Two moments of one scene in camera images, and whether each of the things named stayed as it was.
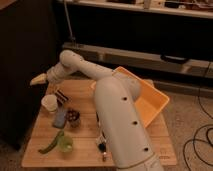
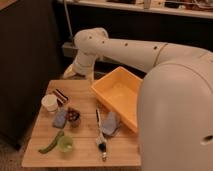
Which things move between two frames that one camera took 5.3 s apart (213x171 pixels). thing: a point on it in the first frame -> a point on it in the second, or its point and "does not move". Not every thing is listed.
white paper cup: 50,102 does not move
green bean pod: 52,143 does not move
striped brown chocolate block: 62,98 does not move
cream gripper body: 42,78 -> 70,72
